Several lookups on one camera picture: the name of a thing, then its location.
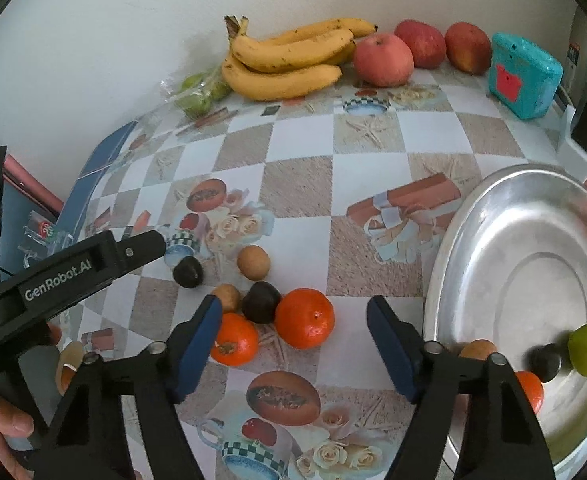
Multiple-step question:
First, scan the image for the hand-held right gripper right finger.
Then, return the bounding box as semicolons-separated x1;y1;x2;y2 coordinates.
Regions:
366;295;557;480

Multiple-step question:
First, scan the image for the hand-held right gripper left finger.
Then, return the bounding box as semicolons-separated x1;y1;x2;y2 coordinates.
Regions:
34;294;223;480

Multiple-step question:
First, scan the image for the brown round fruit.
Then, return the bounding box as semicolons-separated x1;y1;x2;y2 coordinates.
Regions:
458;338;499;363

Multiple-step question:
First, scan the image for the large orange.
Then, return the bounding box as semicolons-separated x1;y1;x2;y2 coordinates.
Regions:
274;287;336;350

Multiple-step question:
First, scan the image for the small orange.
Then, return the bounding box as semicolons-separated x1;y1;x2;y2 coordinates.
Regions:
513;370;545;415

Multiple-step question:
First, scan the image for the dark purple round fruit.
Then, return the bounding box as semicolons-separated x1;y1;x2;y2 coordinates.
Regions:
172;255;205;289
529;342;563;383
242;281;282;324

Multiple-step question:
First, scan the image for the stainless steel basin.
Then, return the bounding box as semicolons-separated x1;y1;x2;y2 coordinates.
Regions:
422;163;587;476

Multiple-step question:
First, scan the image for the bag of green fruits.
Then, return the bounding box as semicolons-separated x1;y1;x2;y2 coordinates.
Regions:
161;67;234;120

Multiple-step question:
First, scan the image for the orange with stem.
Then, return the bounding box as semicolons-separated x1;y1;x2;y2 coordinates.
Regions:
210;312;260;366

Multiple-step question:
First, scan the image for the clear acrylic stand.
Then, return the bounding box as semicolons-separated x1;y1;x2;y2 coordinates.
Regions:
21;211;74;267

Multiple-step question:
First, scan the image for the tan round fruit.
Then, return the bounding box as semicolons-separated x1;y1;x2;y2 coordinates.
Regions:
236;245;272;281
210;283;242;314

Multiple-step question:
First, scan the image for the printed checkered tablecloth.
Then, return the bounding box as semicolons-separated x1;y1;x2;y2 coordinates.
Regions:
4;67;587;480

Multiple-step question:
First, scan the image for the yellow banana bunch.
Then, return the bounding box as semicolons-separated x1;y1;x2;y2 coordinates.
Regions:
222;15;378;102

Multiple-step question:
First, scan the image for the white charger stand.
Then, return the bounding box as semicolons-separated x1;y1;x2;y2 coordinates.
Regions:
556;105;587;181

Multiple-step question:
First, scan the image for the pale pink apple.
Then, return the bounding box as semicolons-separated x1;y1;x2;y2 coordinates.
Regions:
352;32;415;87

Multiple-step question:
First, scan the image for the teal plastic box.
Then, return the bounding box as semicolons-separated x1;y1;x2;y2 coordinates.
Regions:
487;32;564;121

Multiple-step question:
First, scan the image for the red apple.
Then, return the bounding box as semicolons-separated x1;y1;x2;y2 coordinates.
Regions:
393;19;447;70
444;22;493;76

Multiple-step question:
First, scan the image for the pink frame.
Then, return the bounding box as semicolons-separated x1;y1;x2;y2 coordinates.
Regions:
2;156;67;213

